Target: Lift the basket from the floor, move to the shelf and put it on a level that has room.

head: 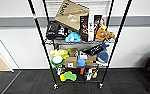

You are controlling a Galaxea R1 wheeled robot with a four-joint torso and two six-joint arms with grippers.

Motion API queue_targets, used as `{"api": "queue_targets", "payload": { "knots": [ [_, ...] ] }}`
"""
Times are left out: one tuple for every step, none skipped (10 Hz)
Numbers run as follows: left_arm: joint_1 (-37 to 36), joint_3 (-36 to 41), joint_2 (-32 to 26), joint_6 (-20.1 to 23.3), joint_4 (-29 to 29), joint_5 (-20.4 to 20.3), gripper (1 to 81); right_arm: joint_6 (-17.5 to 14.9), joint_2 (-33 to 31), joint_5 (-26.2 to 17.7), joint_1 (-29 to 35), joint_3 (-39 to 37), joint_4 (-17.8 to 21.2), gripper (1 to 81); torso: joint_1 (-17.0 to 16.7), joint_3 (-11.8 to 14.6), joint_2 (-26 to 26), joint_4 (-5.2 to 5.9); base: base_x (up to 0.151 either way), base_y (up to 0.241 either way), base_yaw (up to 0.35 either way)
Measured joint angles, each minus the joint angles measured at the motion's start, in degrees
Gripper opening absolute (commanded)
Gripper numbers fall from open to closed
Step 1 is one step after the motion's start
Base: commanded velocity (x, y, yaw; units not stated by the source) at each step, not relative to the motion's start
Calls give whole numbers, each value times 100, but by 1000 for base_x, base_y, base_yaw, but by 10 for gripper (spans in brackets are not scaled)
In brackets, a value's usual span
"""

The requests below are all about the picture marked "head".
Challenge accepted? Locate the brown paper bag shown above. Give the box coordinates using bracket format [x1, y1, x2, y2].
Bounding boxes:
[66, 47, 80, 59]

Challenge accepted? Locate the blue plush toy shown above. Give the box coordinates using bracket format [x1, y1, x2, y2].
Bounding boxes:
[64, 31, 83, 44]

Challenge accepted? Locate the small cardboard box white label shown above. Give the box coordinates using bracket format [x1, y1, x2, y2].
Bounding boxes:
[64, 56, 79, 70]

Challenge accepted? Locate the yellow plush toy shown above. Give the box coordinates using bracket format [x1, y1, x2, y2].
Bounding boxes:
[49, 48, 70, 58]

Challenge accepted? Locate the black flat item white print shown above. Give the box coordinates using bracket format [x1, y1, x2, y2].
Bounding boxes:
[82, 43, 109, 56]

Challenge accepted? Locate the plain cardboard box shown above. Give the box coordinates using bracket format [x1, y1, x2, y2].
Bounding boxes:
[85, 54, 98, 65]

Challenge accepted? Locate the green white bowl toy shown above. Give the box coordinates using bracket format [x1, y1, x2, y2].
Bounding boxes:
[50, 54, 66, 67]

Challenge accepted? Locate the small red item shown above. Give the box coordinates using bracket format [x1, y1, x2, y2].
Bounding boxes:
[79, 67, 86, 76]

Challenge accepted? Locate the black bag white print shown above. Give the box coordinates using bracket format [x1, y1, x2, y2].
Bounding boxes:
[45, 20, 70, 40]

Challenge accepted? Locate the white bottle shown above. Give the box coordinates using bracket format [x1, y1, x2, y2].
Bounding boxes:
[56, 66, 64, 76]

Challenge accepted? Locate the orange plush toy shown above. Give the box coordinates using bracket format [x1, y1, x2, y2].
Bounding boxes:
[94, 25, 108, 42]

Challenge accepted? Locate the blue cap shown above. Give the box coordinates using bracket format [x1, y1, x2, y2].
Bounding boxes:
[95, 48, 110, 65]

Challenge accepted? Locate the white black printed box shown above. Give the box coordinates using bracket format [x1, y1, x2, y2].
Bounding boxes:
[84, 67, 94, 81]

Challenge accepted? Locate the green yellow toy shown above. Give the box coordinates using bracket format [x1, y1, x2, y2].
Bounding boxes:
[59, 70, 78, 83]

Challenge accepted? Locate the small orange toy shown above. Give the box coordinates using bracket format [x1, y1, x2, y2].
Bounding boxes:
[91, 67, 99, 80]

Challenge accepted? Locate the large brown cardboard box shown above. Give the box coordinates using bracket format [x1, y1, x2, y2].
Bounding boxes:
[53, 0, 91, 33]

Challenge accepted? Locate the white box with picture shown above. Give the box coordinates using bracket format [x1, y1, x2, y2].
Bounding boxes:
[92, 13, 108, 31]

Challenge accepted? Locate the black wire shelf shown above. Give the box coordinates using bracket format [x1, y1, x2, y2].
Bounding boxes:
[26, 0, 134, 91]

